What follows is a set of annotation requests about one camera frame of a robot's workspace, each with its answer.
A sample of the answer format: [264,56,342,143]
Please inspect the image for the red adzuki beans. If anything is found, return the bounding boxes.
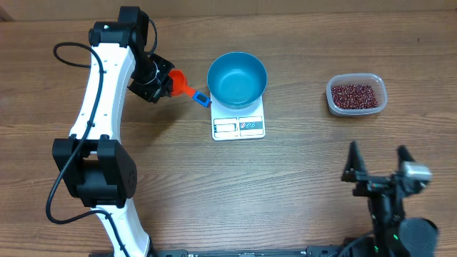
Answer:
[331,84,378,109]

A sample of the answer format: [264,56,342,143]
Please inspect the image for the clear plastic container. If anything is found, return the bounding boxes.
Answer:
[326,73,388,116]

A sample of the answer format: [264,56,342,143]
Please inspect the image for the blue plastic bowl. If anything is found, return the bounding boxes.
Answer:
[207,51,268,109]

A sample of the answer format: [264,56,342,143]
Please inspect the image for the red scoop with blue handle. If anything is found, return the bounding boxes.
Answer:
[169,69,211,108]

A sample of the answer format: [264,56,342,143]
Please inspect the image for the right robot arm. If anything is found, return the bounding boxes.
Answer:
[339,141,439,256]

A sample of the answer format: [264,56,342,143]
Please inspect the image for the white digital kitchen scale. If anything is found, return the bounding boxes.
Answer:
[210,94,266,141]

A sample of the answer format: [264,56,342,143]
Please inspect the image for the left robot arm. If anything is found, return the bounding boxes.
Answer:
[45,6,174,256]

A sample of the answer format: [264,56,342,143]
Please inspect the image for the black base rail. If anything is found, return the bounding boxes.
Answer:
[151,246,343,257]

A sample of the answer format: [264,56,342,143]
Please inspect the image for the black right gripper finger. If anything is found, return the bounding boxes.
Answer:
[397,145,415,163]
[341,141,367,182]

